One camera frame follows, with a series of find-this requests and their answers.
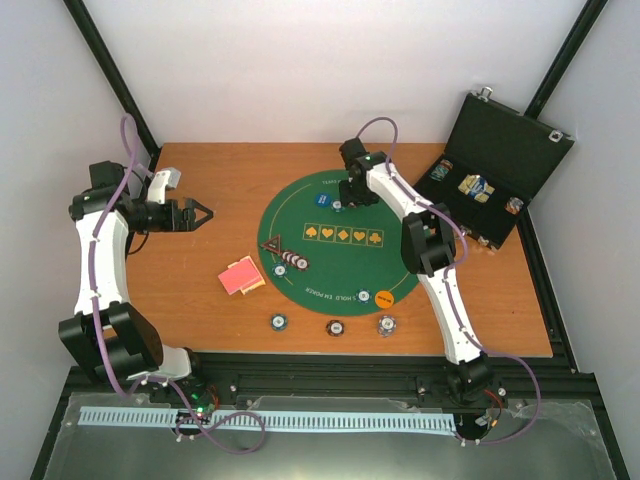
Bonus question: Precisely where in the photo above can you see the light blue poker chip stack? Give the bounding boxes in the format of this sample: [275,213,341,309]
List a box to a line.
[377,315,397,338]

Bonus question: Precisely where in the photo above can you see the blue small blind button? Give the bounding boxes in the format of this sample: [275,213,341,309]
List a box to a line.
[314,192,332,208]

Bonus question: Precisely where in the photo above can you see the round green poker mat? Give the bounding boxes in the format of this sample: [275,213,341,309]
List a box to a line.
[257,170,419,317]

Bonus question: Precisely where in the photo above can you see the blue card deck in case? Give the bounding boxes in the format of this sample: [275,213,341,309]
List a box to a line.
[458,174,495,204]

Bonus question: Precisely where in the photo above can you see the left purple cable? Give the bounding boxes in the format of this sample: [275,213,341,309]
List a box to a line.
[92,113,269,456]

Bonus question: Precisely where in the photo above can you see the black poker case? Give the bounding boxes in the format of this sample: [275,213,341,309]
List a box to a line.
[414,91,575,249]

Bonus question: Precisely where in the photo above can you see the light blue cable duct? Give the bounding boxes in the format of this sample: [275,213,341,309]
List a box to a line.
[77,406,456,436]

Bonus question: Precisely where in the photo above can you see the red-backed playing card deck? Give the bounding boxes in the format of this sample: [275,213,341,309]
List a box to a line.
[218,256,262,295]

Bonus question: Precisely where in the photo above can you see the chips in case right slot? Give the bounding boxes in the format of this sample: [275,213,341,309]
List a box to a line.
[505,197,524,216]

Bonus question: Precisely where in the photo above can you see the black triangular all-in marker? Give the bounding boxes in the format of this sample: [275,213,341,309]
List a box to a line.
[260,235,282,256]

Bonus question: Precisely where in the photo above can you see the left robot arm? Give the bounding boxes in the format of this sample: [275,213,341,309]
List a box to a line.
[58,161,213,403]

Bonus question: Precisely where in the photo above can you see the yellow playing card box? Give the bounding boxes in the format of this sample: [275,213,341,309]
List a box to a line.
[227,255,265,295]

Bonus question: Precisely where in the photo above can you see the orange big blind button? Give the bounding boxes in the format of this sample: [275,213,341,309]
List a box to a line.
[374,290,395,309]

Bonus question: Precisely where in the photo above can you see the black aluminium frame rail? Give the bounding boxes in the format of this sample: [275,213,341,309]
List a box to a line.
[64,349,599,416]

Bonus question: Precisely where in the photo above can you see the spread black red chips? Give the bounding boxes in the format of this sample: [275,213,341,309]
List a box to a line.
[281,250,309,271]

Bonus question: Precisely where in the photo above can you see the chips in case slot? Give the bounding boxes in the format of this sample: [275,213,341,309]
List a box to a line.
[505,197,524,216]
[429,159,453,182]

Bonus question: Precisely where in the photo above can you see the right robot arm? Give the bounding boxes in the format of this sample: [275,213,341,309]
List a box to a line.
[339,138,493,406]

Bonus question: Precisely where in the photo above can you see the chips in case left slot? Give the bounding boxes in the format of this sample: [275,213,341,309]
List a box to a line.
[429,159,453,182]

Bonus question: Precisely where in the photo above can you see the black red poker chip stack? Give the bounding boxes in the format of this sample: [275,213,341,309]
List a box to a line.
[326,320,345,337]

